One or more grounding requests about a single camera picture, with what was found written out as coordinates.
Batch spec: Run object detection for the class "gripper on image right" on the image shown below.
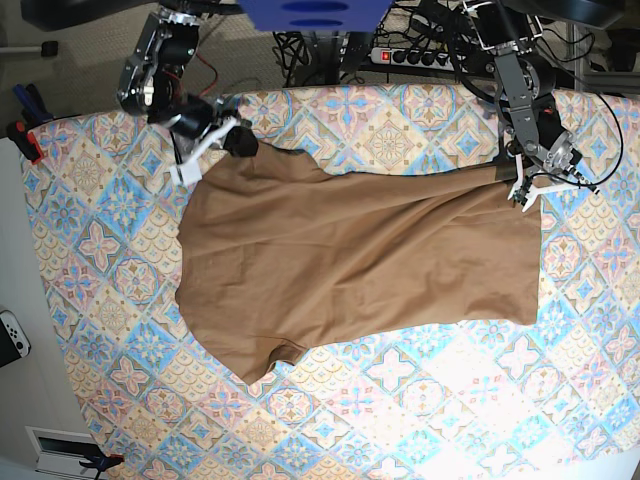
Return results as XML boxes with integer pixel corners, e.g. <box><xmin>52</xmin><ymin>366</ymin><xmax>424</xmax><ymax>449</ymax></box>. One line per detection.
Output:
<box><xmin>495</xmin><ymin>130</ymin><xmax>599</xmax><ymax>212</ymax></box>

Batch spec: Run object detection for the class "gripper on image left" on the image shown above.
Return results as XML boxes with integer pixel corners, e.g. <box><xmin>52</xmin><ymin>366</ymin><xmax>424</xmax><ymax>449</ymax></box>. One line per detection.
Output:
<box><xmin>167</xmin><ymin>97</ymin><xmax>259</xmax><ymax>184</ymax></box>

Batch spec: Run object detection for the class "brown t-shirt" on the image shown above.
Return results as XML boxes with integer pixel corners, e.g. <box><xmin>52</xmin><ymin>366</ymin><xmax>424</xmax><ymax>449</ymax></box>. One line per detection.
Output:
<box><xmin>175</xmin><ymin>144</ymin><xmax>541</xmax><ymax>384</ymax></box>

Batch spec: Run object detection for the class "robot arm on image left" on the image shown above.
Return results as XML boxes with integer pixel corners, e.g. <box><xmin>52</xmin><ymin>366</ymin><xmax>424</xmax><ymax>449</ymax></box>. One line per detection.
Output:
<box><xmin>117</xmin><ymin>1</ymin><xmax>259</xmax><ymax>187</ymax></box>

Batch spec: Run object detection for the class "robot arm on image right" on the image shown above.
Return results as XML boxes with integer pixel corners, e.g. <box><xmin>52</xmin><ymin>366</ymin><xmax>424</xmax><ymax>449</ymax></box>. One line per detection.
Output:
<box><xmin>445</xmin><ymin>1</ymin><xmax>625</xmax><ymax>210</ymax></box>

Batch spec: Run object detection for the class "white power strip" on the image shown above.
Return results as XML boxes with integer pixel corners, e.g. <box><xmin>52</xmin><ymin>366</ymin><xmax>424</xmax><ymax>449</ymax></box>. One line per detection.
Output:
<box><xmin>369</xmin><ymin>47</ymin><xmax>453</xmax><ymax>71</ymax></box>

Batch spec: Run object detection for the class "red and black clamp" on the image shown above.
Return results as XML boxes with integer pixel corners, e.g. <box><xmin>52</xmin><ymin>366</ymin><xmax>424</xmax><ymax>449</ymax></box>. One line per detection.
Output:
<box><xmin>6</xmin><ymin>121</ymin><xmax>44</xmax><ymax>164</ymax></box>

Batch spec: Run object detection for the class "patterned tablecloth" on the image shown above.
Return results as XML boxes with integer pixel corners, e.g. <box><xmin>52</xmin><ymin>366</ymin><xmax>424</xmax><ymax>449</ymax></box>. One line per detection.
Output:
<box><xmin>21</xmin><ymin>91</ymin><xmax>639</xmax><ymax>479</ymax></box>

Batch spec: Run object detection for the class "game console with white controller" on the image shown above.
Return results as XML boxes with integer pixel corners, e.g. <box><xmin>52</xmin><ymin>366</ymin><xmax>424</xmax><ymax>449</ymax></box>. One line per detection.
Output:
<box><xmin>0</xmin><ymin>310</ymin><xmax>31</xmax><ymax>367</ymax></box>

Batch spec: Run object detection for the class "black orange clamp bottom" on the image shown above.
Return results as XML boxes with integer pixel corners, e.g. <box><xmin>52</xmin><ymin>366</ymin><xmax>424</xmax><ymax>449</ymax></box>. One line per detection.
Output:
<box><xmin>79</xmin><ymin>446</ymin><xmax>125</xmax><ymax>479</ymax></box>

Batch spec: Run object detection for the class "white box with dark window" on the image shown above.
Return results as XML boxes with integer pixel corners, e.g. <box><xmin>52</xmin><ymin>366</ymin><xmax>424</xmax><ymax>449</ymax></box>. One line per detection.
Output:
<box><xmin>25</xmin><ymin>426</ymin><xmax>101</xmax><ymax>479</ymax></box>

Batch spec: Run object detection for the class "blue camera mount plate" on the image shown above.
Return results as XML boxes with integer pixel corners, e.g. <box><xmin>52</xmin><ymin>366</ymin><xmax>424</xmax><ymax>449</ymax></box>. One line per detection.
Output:
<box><xmin>237</xmin><ymin>0</ymin><xmax>392</xmax><ymax>32</ymax></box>

